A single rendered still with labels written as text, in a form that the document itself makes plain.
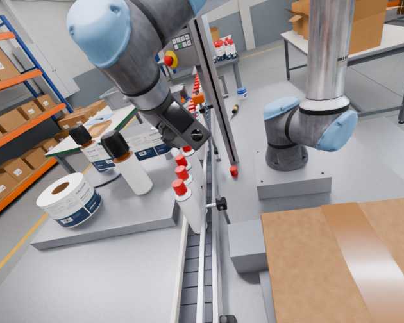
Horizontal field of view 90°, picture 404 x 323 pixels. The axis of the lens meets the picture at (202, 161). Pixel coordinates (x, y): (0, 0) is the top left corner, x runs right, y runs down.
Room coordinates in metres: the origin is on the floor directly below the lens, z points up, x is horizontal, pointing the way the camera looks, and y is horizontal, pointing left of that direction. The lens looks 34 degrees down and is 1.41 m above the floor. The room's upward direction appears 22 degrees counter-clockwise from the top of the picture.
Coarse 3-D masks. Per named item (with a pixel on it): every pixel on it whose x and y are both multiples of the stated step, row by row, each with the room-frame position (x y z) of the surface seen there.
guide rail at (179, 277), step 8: (184, 216) 0.48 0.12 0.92; (184, 224) 0.45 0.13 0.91; (184, 232) 0.42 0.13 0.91; (184, 240) 0.39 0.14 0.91; (184, 248) 0.37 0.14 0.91; (184, 256) 0.35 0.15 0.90; (176, 272) 0.31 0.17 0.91; (176, 280) 0.29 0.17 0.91; (176, 288) 0.27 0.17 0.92; (176, 296) 0.25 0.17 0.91; (176, 304) 0.23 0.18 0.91; (176, 312) 0.22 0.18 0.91; (176, 320) 0.21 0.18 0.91
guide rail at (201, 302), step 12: (204, 156) 0.71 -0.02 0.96; (204, 168) 0.63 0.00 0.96; (204, 180) 0.56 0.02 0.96; (204, 192) 0.50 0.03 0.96; (204, 204) 0.45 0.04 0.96; (204, 216) 0.41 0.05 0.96; (204, 228) 0.37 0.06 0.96; (204, 240) 0.33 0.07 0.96; (204, 252) 0.30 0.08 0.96; (204, 264) 0.27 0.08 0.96; (204, 276) 0.25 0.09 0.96; (204, 288) 0.22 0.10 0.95; (204, 300) 0.20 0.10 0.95; (204, 312) 0.18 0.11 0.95
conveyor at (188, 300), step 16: (208, 112) 1.35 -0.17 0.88; (208, 160) 0.79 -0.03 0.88; (208, 176) 0.68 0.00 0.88; (208, 192) 0.59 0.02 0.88; (208, 208) 0.51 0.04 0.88; (208, 224) 0.44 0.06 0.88; (192, 240) 0.41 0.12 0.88; (208, 240) 0.39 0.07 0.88; (192, 256) 0.36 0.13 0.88; (208, 256) 0.34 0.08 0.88; (192, 272) 0.31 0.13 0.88; (208, 272) 0.29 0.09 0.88; (192, 288) 0.27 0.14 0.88; (208, 288) 0.26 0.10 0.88; (192, 304) 0.24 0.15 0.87; (208, 304) 0.22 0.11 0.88; (192, 320) 0.20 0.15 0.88; (208, 320) 0.19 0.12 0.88
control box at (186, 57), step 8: (184, 32) 0.79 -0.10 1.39; (208, 32) 0.82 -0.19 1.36; (192, 40) 0.77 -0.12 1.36; (208, 40) 0.81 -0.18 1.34; (168, 48) 0.86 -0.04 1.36; (184, 48) 0.80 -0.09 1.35; (192, 48) 0.78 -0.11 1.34; (176, 56) 0.84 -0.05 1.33; (184, 56) 0.81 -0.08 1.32; (192, 56) 0.78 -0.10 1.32; (176, 64) 0.85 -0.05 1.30; (184, 64) 0.82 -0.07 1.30; (192, 64) 0.79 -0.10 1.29
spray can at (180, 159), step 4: (176, 156) 0.58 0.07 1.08; (180, 156) 0.57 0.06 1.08; (184, 156) 0.56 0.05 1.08; (176, 160) 0.56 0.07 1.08; (180, 160) 0.55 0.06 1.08; (184, 160) 0.56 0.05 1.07; (180, 164) 0.55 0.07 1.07; (184, 164) 0.55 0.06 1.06; (188, 164) 0.57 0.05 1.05; (188, 168) 0.55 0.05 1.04; (192, 168) 0.57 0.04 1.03; (188, 172) 0.55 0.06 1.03; (192, 172) 0.55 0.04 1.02; (196, 180) 0.56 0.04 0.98; (196, 184) 0.55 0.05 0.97; (200, 188) 0.56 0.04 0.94; (200, 192) 0.55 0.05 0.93
